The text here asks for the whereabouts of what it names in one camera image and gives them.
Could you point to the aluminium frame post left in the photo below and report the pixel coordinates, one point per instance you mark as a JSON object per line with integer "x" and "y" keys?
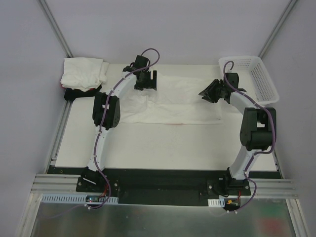
{"x": 55, "y": 27}

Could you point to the white slotted cable duct left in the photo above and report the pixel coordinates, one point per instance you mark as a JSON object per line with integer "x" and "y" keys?
{"x": 72, "y": 199}

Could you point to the aluminium frame post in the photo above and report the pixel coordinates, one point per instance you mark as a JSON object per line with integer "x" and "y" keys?
{"x": 277, "y": 27}
{"x": 55, "y": 27}

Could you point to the aluminium side rail right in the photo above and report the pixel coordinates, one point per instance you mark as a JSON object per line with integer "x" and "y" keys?
{"x": 277, "y": 163}

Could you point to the white slotted cable duct right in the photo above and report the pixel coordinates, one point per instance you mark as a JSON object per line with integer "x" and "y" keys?
{"x": 222, "y": 202}

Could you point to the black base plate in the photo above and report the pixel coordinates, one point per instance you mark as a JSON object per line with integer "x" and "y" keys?
{"x": 221, "y": 178}

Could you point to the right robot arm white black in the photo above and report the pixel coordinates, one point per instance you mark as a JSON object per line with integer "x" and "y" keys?
{"x": 258, "y": 127}

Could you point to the aluminium frame post right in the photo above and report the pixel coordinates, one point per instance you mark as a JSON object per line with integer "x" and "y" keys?
{"x": 277, "y": 27}

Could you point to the white plastic basket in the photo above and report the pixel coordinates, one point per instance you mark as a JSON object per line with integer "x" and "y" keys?
{"x": 253, "y": 77}

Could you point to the folded black t shirt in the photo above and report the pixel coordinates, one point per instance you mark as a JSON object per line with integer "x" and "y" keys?
{"x": 72, "y": 94}

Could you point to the white t shirt red print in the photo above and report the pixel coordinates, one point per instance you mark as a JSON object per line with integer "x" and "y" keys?
{"x": 175, "y": 101}

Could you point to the white slotted cable duct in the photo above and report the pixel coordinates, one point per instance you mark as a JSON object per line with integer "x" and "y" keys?
{"x": 72, "y": 199}
{"x": 222, "y": 202}

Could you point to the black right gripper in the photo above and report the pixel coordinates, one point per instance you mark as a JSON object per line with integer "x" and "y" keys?
{"x": 217, "y": 89}

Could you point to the folded white t shirt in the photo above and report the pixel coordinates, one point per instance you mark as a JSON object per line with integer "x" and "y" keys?
{"x": 84, "y": 73}

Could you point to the aluminium front rail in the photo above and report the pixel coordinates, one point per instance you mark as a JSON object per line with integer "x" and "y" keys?
{"x": 71, "y": 184}

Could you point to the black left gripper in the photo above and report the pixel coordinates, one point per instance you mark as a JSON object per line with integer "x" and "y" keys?
{"x": 146, "y": 82}

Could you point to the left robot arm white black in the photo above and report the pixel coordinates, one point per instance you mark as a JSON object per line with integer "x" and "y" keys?
{"x": 106, "y": 113}

